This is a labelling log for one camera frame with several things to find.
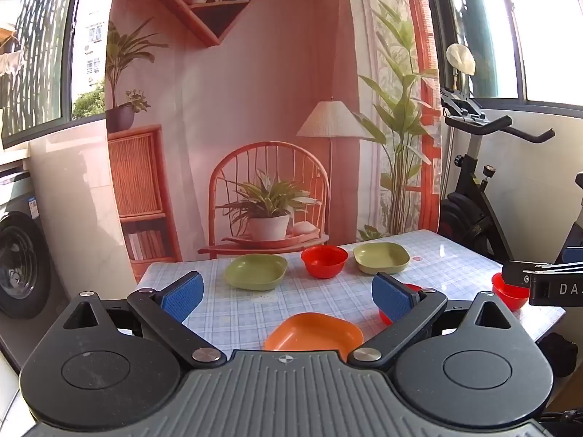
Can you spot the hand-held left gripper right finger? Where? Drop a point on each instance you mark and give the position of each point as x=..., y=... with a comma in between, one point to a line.
x=391, y=293

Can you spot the grey washing machine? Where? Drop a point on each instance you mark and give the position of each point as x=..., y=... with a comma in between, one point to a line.
x=22, y=264

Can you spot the red bowl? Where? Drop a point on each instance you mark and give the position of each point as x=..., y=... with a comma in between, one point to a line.
x=384, y=317
x=324, y=260
x=508, y=295

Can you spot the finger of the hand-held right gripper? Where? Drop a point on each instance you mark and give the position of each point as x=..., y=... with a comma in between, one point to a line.
x=517, y=273

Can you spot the black exercise bike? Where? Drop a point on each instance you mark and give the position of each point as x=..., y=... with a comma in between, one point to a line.
x=473, y=218

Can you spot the blue plaid tablecloth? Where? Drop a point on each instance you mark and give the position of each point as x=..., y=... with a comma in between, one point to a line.
x=319, y=298

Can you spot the white cloth cap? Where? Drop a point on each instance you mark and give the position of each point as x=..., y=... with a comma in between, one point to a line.
x=460, y=58

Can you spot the black bag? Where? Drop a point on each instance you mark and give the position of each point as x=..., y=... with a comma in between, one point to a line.
x=558, y=355

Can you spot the dark framed window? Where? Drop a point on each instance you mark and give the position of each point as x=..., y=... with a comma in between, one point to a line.
x=537, y=32
x=41, y=54

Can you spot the orange square plate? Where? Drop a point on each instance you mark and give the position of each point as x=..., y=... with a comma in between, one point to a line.
x=314, y=332

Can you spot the green bowl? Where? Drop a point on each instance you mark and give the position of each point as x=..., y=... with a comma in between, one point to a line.
x=255, y=271
x=380, y=257

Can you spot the printed room backdrop cloth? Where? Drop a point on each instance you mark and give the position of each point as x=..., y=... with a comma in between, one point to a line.
x=273, y=77

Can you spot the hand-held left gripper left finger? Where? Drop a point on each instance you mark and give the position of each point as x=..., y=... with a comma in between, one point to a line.
x=184, y=293

